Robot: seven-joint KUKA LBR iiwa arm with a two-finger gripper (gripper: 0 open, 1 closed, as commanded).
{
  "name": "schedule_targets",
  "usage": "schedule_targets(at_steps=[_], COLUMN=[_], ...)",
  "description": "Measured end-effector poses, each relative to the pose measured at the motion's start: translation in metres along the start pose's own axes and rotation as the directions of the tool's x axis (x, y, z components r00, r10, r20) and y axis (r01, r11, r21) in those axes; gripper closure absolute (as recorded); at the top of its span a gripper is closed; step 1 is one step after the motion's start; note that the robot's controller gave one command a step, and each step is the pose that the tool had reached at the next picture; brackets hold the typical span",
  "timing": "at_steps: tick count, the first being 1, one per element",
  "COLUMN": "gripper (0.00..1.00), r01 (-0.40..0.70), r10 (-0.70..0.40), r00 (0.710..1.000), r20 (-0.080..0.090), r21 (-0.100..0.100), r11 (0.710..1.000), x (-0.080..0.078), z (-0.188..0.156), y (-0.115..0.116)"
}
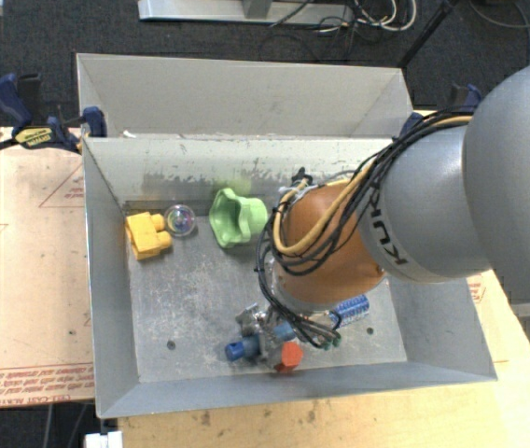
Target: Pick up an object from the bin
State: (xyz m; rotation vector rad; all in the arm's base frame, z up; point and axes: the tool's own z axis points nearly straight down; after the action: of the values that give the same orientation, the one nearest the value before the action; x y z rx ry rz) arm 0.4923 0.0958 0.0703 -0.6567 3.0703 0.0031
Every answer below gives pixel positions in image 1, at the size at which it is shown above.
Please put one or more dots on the blue toy bolt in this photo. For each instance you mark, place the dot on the blue toy bolt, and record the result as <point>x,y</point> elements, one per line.
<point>239,350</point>

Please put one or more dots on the red hexagonal toy nut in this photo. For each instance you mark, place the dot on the red hexagonal toy nut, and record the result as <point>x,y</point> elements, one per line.
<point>289,356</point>

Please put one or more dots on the grey metal bin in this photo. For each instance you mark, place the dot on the grey metal bin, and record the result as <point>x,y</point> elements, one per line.
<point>190,297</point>

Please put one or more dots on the green plastic toy cup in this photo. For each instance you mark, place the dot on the green plastic toy cup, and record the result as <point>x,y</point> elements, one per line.
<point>234,217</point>

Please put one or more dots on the clear plastic ball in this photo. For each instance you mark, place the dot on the clear plastic ball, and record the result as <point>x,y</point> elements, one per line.
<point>179,220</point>

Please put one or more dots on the yellow toy building block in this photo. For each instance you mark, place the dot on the yellow toy building block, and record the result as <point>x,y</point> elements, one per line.
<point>146,238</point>

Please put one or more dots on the brown cardboard board, red print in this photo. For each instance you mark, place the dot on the brown cardboard board, red print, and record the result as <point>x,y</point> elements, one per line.
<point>41,273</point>

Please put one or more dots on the black cylinder on white bracket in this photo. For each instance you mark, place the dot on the black cylinder on white bracket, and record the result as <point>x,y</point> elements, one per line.
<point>352,309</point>

